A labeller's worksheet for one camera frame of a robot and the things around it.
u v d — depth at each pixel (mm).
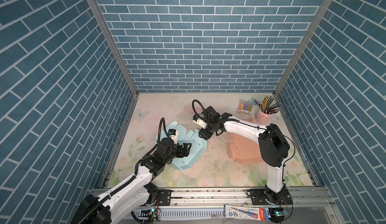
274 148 504
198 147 899
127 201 540
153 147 630
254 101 1148
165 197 733
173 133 737
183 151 733
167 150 631
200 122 826
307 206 765
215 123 691
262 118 968
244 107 1113
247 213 693
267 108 988
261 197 736
